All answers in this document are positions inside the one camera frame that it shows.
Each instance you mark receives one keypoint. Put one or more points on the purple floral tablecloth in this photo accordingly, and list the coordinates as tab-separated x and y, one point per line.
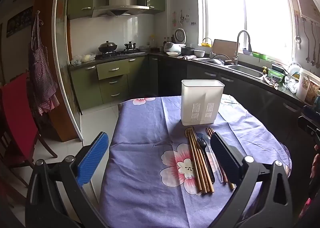
145	143

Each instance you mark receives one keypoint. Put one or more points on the grey bowl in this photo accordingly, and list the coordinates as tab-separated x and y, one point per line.
199	53

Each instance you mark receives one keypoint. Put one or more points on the black gas stove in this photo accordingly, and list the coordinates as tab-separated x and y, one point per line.
117	53

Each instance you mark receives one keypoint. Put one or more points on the wooden cutting board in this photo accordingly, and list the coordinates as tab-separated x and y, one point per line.
225	48

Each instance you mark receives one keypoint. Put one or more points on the kitchen window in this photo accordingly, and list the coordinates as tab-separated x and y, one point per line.
250	18

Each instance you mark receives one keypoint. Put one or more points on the dark sauce bottle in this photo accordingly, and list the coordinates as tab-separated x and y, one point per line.
165	41

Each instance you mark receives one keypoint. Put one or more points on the checked apron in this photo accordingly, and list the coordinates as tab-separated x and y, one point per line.
41	75

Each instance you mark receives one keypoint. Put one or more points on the yellow basket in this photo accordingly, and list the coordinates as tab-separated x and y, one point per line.
206	44

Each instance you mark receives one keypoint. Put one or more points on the clear oil bottle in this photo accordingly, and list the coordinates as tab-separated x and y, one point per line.
152	41

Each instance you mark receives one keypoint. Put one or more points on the crumpled blue grey bag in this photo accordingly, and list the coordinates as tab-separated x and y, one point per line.
75	62

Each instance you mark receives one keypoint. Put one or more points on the white plastic bag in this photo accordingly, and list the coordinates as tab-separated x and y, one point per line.
86	57

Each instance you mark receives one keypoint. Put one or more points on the crumpled patterned wrapper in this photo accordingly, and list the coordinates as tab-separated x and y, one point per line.
271	82

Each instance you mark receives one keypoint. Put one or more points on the black cooking pot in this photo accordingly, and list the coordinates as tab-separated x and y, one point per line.
187	51

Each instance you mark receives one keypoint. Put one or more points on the steel double sink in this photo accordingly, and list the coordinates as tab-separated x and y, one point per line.
246	70

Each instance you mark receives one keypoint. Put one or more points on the hanging metal ladle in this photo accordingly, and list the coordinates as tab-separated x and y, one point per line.
298	40
308	55

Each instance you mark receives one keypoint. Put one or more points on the clear plastic spoon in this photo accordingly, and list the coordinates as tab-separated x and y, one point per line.
217	168

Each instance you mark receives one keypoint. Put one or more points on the white round plates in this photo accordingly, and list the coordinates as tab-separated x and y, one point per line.
295	69

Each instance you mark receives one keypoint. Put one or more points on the white plastic utensil holder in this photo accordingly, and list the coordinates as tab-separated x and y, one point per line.
197	100

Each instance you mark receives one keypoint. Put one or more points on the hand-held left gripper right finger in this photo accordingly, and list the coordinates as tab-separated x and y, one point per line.
225	158

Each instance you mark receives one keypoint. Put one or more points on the chrome kitchen faucet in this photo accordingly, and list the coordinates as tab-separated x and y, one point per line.
236	50

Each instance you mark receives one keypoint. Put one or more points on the person's right hand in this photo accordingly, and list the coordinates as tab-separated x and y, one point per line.
316	166

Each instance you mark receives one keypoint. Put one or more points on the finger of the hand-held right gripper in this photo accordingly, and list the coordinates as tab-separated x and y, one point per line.
308	125
311	112

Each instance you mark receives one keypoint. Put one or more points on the white rice cooker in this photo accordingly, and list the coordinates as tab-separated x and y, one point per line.
171	47

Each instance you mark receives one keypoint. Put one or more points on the silver sliding door frame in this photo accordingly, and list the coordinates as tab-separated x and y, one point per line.
56	50

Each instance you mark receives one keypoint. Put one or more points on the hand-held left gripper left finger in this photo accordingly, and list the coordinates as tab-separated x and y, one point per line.
92	160

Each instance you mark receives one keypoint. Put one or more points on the white plate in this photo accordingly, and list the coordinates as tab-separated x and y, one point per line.
173	54

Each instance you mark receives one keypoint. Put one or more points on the small blue bowl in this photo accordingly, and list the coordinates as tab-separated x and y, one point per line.
247	51

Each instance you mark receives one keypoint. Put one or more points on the green plastic containers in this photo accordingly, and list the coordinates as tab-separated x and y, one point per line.
259	55

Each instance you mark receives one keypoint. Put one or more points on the green plastic basket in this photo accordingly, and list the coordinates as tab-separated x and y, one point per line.
276	76

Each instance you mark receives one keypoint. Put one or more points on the dark wall poster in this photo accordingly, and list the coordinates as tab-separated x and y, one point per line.
20	20

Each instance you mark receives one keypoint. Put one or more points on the pink dish cloth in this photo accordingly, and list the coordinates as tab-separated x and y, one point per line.
187	57

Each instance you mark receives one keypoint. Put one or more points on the black wok with lid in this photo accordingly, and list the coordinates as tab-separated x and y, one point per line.
107	47

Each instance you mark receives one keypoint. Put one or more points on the green base cabinets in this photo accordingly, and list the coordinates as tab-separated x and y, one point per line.
86	85

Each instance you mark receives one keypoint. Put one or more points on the dark pan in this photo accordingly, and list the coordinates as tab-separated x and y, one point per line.
217	61

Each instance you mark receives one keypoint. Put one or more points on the crumpled clear plastic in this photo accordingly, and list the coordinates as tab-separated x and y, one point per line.
290	85

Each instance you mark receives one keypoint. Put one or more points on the small brass tap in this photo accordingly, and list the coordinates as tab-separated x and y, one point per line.
264	69

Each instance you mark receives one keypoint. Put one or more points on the wooden chair with red cover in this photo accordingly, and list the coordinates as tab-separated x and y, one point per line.
17	118

